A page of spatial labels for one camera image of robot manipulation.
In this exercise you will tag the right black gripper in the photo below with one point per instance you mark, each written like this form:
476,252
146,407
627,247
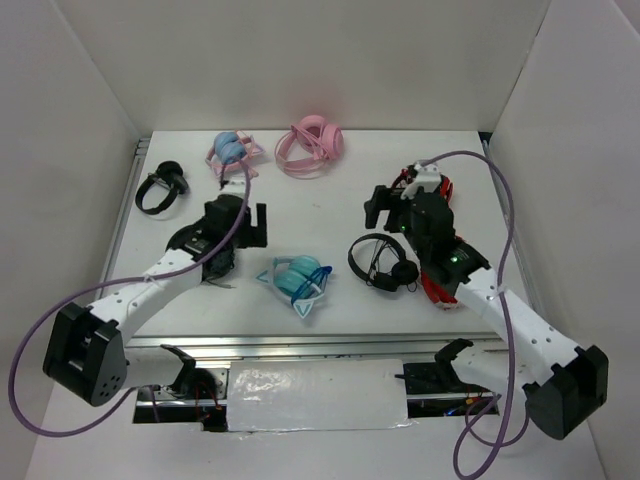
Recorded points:
383,198

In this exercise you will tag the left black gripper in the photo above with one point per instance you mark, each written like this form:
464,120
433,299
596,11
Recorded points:
254,236

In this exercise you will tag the teal cat ear headphones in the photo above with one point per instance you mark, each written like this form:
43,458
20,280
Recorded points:
298,281

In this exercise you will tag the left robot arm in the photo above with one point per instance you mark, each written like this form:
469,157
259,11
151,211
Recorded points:
87,351

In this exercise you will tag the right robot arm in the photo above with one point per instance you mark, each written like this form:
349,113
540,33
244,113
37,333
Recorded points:
568,383

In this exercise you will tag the red black headphones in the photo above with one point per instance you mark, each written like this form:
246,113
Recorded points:
445,190

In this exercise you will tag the pink blue cat headphones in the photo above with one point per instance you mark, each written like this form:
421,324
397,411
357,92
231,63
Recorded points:
229,148

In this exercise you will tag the black headphones back left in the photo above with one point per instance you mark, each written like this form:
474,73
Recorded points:
169,176

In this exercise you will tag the red white headphones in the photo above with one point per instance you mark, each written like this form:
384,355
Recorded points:
437,295

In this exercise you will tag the black headset with microphone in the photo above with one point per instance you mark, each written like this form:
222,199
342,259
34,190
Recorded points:
194,240

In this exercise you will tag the pink gaming headset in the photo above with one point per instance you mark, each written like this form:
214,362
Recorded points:
321,139

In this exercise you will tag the white foil-covered panel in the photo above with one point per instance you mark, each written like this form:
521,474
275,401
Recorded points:
323,395

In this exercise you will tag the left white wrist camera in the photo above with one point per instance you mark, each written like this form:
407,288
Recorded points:
236,187

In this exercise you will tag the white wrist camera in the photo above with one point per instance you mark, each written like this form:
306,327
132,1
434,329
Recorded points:
425,178
236,187

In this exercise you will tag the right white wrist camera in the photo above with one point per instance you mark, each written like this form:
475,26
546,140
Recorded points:
425,178

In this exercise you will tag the black headphones with blue cable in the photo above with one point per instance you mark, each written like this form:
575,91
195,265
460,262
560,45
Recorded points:
389,267

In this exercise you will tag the aluminium rail frame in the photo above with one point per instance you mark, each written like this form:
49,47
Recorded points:
323,217

